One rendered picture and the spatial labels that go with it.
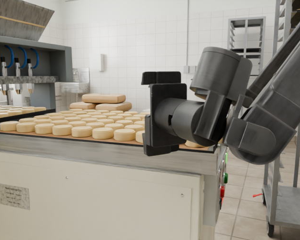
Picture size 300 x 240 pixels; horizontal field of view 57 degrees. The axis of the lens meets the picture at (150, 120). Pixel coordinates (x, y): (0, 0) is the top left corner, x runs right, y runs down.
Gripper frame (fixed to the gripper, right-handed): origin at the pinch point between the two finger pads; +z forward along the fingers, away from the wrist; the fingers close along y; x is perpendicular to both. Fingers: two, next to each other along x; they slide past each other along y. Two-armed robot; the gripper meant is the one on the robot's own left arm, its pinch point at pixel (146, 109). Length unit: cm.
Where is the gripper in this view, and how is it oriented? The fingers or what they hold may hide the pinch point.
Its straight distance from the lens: 53.2
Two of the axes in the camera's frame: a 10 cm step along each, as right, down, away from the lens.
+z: -4.3, -1.4, 8.9
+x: 9.0, -0.8, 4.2
